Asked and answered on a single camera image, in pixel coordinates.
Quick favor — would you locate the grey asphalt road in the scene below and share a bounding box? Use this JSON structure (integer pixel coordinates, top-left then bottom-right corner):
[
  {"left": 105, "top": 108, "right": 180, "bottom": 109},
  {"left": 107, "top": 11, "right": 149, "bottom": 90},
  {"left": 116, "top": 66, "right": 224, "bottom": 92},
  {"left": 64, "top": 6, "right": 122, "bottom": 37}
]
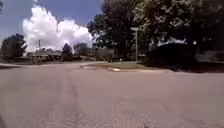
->
[{"left": 0, "top": 60, "right": 224, "bottom": 128}]

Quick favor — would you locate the utility pole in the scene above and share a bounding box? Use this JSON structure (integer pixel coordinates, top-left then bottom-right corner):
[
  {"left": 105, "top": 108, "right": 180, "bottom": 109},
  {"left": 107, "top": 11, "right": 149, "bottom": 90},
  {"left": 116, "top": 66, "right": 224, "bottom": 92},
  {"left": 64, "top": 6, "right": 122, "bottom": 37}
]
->
[{"left": 37, "top": 39, "right": 42, "bottom": 53}]

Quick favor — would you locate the group of large trees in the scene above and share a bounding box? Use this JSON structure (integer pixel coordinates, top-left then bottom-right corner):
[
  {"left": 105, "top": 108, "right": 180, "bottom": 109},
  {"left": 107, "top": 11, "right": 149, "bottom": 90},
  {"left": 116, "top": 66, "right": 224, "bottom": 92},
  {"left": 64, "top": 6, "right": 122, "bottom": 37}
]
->
[{"left": 87, "top": 0, "right": 224, "bottom": 64}]

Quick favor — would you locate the dark building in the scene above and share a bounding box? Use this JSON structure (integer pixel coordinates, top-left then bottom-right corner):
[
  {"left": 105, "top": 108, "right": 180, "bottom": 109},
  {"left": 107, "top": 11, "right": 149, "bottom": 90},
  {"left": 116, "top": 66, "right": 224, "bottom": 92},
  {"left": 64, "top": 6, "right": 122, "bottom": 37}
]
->
[{"left": 146, "top": 41, "right": 201, "bottom": 68}]

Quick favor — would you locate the low house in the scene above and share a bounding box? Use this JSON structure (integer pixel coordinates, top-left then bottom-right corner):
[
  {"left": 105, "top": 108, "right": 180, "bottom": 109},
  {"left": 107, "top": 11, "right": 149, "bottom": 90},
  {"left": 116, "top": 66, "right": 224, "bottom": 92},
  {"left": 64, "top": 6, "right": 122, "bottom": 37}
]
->
[{"left": 30, "top": 49, "right": 64, "bottom": 63}]

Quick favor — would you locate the sign on pole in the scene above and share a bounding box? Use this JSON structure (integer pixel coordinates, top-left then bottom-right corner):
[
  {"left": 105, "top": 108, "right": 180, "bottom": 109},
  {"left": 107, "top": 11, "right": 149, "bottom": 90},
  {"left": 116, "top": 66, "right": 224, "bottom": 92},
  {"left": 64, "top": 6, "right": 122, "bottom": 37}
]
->
[{"left": 130, "top": 26, "right": 141, "bottom": 64}]

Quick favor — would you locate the small dark tree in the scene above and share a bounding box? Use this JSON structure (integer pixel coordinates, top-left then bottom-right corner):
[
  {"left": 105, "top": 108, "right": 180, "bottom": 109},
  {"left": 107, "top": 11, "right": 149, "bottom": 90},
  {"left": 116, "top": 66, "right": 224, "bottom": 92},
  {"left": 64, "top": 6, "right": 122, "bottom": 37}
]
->
[
  {"left": 61, "top": 42, "right": 74, "bottom": 62},
  {"left": 73, "top": 42, "right": 91, "bottom": 57}
]

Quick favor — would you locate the round dark tree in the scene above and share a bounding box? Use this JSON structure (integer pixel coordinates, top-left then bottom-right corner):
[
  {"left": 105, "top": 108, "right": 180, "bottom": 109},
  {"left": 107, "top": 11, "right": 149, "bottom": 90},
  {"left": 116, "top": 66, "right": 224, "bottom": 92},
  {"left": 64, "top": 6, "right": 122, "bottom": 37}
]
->
[{"left": 0, "top": 32, "right": 29, "bottom": 63}]

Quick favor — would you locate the grass patch with kerb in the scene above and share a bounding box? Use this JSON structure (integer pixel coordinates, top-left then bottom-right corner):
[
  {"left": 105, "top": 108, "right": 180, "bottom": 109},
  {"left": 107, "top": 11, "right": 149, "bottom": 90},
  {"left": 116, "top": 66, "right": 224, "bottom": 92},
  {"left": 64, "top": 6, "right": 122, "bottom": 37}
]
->
[{"left": 79, "top": 61, "right": 174, "bottom": 73}]

